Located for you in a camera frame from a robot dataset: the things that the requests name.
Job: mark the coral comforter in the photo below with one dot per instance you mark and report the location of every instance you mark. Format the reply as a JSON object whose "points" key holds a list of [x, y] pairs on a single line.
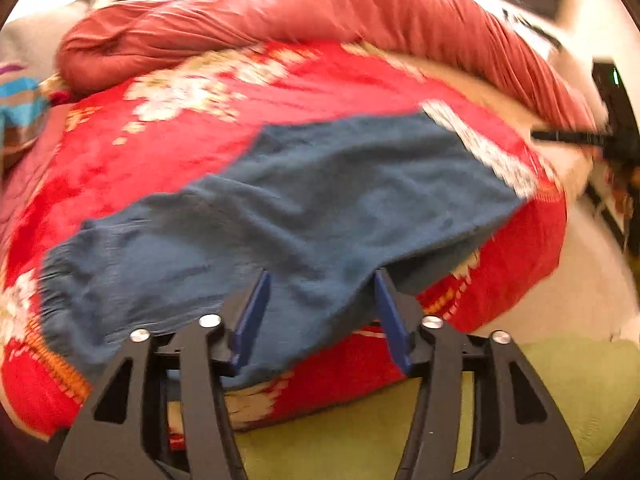
{"points": [[350, 10]]}

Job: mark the pink quilted sheet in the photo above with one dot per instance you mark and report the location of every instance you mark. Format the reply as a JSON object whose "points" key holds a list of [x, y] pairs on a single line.
{"points": [[25, 175]]}

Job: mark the blue denim pants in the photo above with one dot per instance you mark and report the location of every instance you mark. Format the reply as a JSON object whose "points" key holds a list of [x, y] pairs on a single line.
{"points": [[300, 200]]}

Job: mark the grey quilted pillow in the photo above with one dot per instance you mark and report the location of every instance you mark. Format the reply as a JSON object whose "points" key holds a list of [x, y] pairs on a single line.
{"points": [[37, 35]]}

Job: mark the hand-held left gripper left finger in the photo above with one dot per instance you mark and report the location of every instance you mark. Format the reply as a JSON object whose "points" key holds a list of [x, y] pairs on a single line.
{"points": [[252, 312]]}

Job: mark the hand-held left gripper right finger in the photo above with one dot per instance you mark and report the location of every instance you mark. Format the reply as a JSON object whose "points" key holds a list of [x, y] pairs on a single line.
{"points": [[391, 316]]}

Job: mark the striped towel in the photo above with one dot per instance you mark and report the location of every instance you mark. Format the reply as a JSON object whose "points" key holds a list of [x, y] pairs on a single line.
{"points": [[20, 102]]}

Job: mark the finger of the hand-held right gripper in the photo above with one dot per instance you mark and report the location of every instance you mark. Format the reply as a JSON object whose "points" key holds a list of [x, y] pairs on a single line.
{"points": [[565, 137]]}

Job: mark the red floral blanket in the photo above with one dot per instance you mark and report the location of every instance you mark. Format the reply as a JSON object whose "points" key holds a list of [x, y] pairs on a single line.
{"points": [[310, 85]]}

